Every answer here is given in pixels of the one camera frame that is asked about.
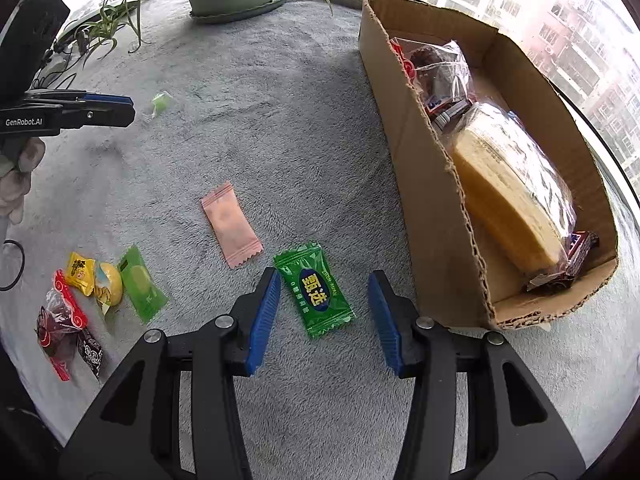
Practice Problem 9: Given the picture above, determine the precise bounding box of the large Snickers bar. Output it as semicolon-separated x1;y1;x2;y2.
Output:
523;231;600;295

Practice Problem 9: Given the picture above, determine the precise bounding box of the small Snickers bar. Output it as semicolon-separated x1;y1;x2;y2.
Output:
424;98;474;133

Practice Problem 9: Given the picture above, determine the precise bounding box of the white gloved hand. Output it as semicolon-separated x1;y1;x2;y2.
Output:
0;138;46;224

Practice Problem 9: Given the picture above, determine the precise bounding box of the small clear green candy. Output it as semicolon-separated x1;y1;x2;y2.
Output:
151;91;174;118

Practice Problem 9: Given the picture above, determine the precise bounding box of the black white small candy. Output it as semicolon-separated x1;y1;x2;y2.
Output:
76;327;103;380

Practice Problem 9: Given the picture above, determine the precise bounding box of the light green jelly packet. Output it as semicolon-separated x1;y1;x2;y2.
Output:
117;245;168;323

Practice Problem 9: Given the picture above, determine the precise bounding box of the brown cardboard box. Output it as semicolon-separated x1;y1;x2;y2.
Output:
359;0;618;330

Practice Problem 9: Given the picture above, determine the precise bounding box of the round gold wrapped candy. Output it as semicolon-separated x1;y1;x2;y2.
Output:
93;262;124;315

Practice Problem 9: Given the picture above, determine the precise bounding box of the red clear dates packet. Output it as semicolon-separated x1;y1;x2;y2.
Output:
36;269;88;382

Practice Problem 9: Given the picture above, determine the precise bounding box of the grey fleece blanket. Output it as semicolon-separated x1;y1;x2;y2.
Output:
1;0;414;479

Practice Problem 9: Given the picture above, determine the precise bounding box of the yellow small candy packet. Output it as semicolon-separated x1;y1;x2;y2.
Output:
64;252;96;297

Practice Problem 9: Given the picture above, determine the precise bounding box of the pink candy packet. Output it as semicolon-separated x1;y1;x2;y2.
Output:
201;181;264;269

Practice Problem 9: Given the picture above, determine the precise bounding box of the green candy packet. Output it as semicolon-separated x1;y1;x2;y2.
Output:
273;242;356;339

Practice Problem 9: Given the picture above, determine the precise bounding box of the wrapped yellow cake package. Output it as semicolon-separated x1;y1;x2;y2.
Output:
446;102;577;276

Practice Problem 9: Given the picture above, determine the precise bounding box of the red clear snack bag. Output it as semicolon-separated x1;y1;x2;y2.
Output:
390;37;476;116

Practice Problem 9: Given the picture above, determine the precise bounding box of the black cable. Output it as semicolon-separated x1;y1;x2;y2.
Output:
0;238;26;293

